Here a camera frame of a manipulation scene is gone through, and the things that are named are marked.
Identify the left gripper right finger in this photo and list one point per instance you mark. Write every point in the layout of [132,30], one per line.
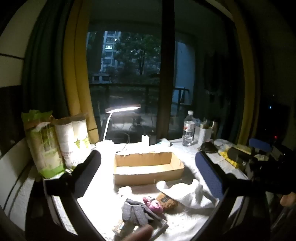
[213,175]

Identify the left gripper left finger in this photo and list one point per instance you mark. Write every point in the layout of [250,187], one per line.
[83,174]

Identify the white waffle towel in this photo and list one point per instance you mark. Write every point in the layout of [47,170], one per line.
[192,195]

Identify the brown plush pouch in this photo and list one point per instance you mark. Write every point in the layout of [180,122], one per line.
[166,202]

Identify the grey dotted glove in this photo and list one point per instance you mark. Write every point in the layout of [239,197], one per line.
[137,213]

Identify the pink plush toy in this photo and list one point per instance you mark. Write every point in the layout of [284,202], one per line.
[153,205]

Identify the person's hand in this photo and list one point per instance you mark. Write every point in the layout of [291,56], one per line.
[142,234]

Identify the yellow paper sheet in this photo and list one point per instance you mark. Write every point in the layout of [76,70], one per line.
[223,151]

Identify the black round pouch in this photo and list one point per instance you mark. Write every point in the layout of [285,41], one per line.
[209,148]

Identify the white desk lamp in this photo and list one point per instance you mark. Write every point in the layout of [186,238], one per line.
[120,127]

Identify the paper cup sleeve package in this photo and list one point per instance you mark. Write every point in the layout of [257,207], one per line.
[73,139]

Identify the white textured tablecloth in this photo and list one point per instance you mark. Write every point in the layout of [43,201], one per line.
[103,200]

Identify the white perforated basket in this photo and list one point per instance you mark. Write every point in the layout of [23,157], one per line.
[203,132]

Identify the clear water bottle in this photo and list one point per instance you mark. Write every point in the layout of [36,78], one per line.
[188,129]

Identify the white power strip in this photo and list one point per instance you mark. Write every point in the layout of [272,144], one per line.
[163,142]

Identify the green paper cup package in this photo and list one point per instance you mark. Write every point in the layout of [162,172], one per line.
[43,144]

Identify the brown cardboard box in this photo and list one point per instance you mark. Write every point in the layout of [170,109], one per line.
[146,168]

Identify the white charger plug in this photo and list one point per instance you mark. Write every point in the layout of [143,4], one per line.
[145,140]

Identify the yellow curtain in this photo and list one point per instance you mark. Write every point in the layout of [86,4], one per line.
[75,66]

